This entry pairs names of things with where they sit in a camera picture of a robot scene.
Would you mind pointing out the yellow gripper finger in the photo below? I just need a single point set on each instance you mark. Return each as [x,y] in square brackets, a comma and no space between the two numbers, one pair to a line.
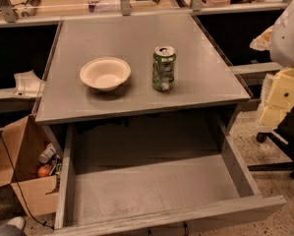
[262,42]
[277,98]

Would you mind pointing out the green soda can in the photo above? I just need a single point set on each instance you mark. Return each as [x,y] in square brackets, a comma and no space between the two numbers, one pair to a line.
[164,59]

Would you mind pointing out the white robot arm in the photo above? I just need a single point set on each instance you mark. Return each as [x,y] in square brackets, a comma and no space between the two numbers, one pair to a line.
[282,44]

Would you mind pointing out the grey cabinet with top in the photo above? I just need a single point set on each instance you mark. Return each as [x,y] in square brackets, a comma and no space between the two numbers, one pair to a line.
[202,78]

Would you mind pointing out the open grey top drawer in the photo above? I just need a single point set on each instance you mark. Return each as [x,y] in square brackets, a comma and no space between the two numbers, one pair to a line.
[172,175]

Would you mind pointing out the black office chair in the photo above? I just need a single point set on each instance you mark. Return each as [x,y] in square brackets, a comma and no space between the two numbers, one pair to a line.
[283,138]

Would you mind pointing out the white paper bowl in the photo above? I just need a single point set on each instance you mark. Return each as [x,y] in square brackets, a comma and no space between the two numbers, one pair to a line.
[105,74]

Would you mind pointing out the handheld tool on desk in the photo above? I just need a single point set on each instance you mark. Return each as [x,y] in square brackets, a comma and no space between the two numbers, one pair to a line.
[30,8]

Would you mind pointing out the white bottle in box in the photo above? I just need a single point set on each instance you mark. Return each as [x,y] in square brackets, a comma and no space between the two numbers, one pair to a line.
[47,154]

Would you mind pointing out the white paper on shelf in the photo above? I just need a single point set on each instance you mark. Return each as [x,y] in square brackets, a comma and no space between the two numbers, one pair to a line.
[28,85]

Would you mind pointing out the orange fruit in box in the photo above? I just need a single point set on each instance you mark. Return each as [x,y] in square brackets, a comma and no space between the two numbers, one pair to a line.
[43,171]

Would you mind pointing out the brown cardboard box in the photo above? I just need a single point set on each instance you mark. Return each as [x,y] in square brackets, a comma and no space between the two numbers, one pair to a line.
[21,143]

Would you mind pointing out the white shoe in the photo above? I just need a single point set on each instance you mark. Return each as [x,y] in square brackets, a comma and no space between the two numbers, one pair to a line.
[18,222]

